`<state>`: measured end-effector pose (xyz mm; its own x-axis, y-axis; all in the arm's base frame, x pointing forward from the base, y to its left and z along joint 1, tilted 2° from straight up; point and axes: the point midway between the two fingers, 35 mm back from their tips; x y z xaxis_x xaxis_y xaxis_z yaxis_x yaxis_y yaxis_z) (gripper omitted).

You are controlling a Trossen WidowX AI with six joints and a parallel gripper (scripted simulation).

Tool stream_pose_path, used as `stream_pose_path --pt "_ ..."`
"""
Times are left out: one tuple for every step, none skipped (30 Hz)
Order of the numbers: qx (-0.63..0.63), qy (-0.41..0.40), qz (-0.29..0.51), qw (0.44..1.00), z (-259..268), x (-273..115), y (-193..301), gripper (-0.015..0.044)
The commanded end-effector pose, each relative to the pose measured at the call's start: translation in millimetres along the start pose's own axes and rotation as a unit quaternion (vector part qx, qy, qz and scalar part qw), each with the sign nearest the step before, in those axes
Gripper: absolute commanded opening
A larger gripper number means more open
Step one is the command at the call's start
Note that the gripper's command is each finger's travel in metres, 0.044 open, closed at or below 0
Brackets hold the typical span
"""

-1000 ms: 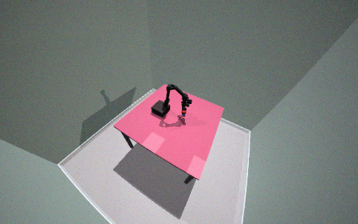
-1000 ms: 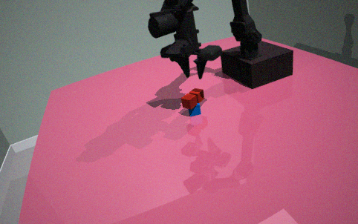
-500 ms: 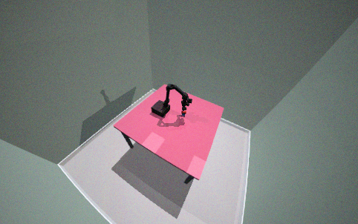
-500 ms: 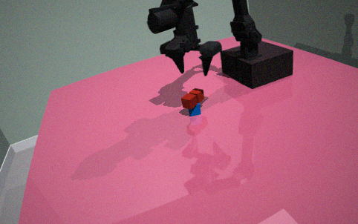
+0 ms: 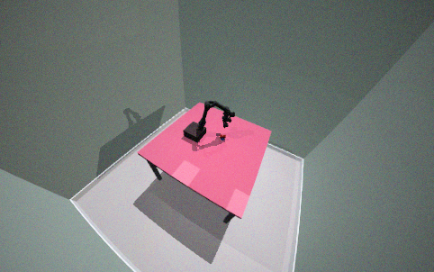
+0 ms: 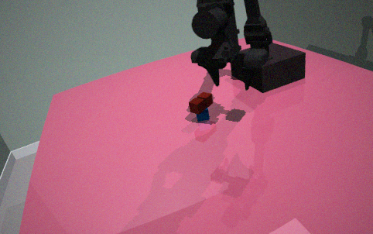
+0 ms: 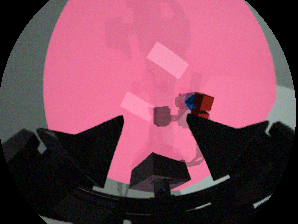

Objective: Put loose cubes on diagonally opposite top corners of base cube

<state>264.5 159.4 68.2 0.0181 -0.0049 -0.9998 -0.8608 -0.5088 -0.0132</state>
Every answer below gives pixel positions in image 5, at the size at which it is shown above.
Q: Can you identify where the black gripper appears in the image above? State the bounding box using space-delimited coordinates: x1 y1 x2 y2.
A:
222 116 229 129

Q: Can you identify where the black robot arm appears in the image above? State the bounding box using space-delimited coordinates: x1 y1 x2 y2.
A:
197 101 235 131

